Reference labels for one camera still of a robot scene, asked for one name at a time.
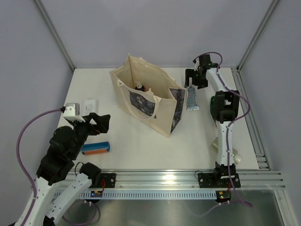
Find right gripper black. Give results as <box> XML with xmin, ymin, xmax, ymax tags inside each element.
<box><xmin>184</xmin><ymin>69</ymin><xmax>208</xmax><ymax>89</ymax></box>

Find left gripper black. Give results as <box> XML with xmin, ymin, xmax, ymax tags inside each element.
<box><xmin>69</xmin><ymin>112</ymin><xmax>110</xmax><ymax>158</ymax></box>

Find silver blue tube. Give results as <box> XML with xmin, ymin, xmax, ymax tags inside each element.
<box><xmin>186</xmin><ymin>78</ymin><xmax>199</xmax><ymax>111</ymax></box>

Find beige pump bottle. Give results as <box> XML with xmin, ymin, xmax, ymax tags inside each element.
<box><xmin>146</xmin><ymin>88</ymin><xmax>154</xmax><ymax>95</ymax></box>

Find orange blue spray bottle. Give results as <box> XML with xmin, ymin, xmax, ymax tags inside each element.
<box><xmin>135</xmin><ymin>83</ymin><xmax>145</xmax><ymax>92</ymax></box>

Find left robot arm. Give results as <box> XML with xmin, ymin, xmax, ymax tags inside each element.
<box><xmin>14</xmin><ymin>113</ymin><xmax>111</xmax><ymax>226</ymax></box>

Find beige canvas tote bag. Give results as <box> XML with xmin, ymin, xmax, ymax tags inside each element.
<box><xmin>109</xmin><ymin>55</ymin><xmax>186</xmax><ymax>137</ymax></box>

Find white bottle black cap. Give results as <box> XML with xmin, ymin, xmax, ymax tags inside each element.
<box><xmin>83</xmin><ymin>99</ymin><xmax>98</xmax><ymax>116</ymax></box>

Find lying green bottle beige cap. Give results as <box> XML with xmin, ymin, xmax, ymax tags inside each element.
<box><xmin>211</xmin><ymin>137</ymin><xmax>242</xmax><ymax>165</ymax></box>

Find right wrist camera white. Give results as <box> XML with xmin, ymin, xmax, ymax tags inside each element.
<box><xmin>193</xmin><ymin>57</ymin><xmax>200</xmax><ymax>71</ymax></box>

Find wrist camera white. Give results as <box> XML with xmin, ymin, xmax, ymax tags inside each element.
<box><xmin>63</xmin><ymin>103</ymin><xmax>85</xmax><ymax>122</ymax></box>
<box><xmin>193</xmin><ymin>57</ymin><xmax>200</xmax><ymax>71</ymax></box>

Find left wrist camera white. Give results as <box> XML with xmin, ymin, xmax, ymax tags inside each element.
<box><xmin>63</xmin><ymin>103</ymin><xmax>85</xmax><ymax>122</ymax></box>

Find right aluminium frame post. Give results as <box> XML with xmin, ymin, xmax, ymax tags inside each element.
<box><xmin>237</xmin><ymin>0</ymin><xmax>282</xmax><ymax>71</ymax></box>

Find aluminium frame post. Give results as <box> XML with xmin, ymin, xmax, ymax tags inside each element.
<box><xmin>237</xmin><ymin>0</ymin><xmax>282</xmax><ymax>71</ymax></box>
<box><xmin>32</xmin><ymin>0</ymin><xmax>75</xmax><ymax>71</ymax></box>

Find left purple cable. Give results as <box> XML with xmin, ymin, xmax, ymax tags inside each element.
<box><xmin>16</xmin><ymin>107</ymin><xmax>101</xmax><ymax>226</ymax></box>

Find white slotted cable duct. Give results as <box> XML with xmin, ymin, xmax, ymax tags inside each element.
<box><xmin>78</xmin><ymin>190</ymin><xmax>217</xmax><ymax>200</ymax></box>

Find left aluminium frame post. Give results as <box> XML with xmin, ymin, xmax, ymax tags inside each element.
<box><xmin>32</xmin><ymin>0</ymin><xmax>75</xmax><ymax>71</ymax></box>

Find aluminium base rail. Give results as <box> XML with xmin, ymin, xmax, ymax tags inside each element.
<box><xmin>102</xmin><ymin>169</ymin><xmax>285</xmax><ymax>190</ymax></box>

